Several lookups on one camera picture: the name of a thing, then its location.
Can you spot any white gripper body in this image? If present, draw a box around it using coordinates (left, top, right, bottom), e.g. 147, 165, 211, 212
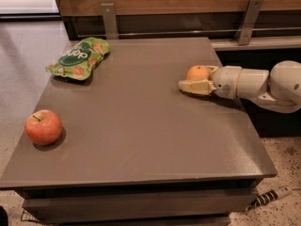
213, 66, 242, 99

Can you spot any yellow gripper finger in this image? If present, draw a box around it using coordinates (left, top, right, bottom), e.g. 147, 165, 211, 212
178, 79, 216, 95
205, 65, 219, 77

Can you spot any orange fruit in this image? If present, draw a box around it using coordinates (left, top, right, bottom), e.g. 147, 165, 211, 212
186, 65, 210, 80

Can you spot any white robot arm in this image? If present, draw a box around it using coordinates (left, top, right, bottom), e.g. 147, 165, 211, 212
178, 60, 301, 113

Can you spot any red apple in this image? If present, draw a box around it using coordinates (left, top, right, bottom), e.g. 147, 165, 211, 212
24, 110, 63, 146

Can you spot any striped power strip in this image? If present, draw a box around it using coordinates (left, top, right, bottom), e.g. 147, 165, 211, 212
246, 186, 293, 211

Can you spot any green snack bag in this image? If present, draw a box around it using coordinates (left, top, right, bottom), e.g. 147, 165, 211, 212
45, 37, 110, 81

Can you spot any right metal bracket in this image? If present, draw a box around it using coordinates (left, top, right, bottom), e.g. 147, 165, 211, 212
234, 0, 263, 45

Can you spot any metal bracket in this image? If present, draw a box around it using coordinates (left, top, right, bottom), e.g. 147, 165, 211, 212
234, 0, 263, 45
101, 3, 119, 40

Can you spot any left metal bracket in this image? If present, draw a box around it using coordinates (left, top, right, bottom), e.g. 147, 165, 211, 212
101, 3, 119, 40

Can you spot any wire rack corner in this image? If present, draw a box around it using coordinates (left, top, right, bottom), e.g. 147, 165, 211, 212
21, 210, 39, 223

